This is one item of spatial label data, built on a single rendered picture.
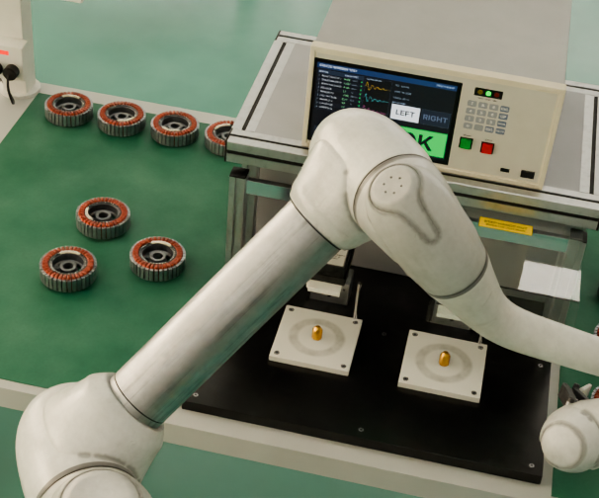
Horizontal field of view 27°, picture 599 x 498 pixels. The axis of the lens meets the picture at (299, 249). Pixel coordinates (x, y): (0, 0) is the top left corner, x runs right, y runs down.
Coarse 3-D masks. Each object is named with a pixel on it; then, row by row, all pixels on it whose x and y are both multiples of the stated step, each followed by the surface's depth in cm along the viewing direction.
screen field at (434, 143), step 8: (408, 128) 217; (416, 136) 218; (424, 136) 217; (432, 136) 217; (440, 136) 217; (424, 144) 218; (432, 144) 218; (440, 144) 218; (432, 152) 219; (440, 152) 219
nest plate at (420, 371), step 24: (408, 336) 236; (432, 336) 236; (408, 360) 230; (432, 360) 231; (456, 360) 231; (480, 360) 232; (408, 384) 225; (432, 384) 226; (456, 384) 226; (480, 384) 227
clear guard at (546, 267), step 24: (504, 216) 220; (504, 240) 215; (528, 240) 215; (552, 240) 216; (576, 240) 216; (504, 264) 209; (528, 264) 210; (552, 264) 210; (576, 264) 211; (504, 288) 204; (528, 288) 205; (552, 288) 205; (576, 288) 206; (432, 312) 205; (552, 312) 203; (576, 312) 203
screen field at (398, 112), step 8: (392, 104) 215; (392, 112) 216; (400, 112) 215; (408, 112) 215; (416, 112) 215; (424, 112) 214; (432, 112) 214; (440, 112) 214; (400, 120) 216; (408, 120) 216; (416, 120) 216; (424, 120) 215; (432, 120) 215; (440, 120) 215; (448, 120) 214
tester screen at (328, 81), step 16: (320, 64) 213; (320, 80) 215; (336, 80) 214; (352, 80) 214; (368, 80) 213; (384, 80) 212; (400, 80) 212; (416, 80) 211; (320, 96) 217; (336, 96) 216; (352, 96) 216; (368, 96) 215; (384, 96) 214; (400, 96) 214; (416, 96) 213; (432, 96) 212; (448, 96) 212; (320, 112) 219; (384, 112) 216; (448, 112) 213; (416, 128) 217; (432, 128) 216; (448, 128) 215
